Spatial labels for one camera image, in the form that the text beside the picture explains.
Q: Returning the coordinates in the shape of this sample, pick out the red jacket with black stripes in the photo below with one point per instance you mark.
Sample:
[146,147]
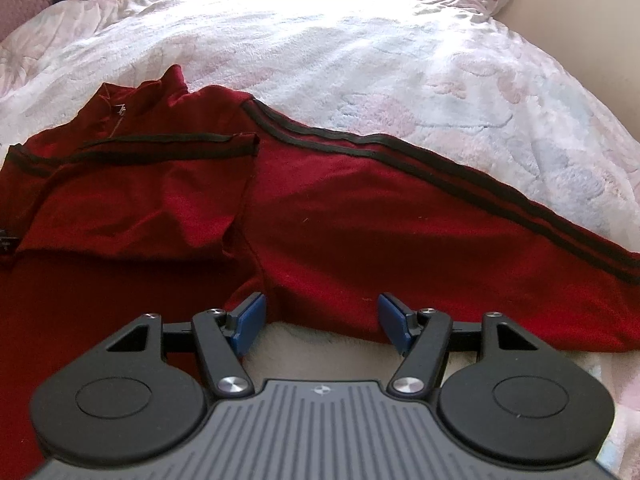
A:
[320,200]

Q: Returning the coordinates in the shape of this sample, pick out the white floral blanket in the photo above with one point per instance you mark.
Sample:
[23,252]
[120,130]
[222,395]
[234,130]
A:
[380,65]

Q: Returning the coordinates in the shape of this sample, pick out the pink pillow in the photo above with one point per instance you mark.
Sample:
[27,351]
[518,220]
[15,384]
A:
[22,5]

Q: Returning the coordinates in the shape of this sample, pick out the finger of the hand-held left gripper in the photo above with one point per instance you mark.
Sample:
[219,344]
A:
[4,242]

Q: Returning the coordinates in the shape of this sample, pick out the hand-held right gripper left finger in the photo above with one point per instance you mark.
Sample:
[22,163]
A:
[250,321]

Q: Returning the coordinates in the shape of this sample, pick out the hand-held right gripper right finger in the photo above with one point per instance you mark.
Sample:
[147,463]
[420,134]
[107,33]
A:
[393,321]

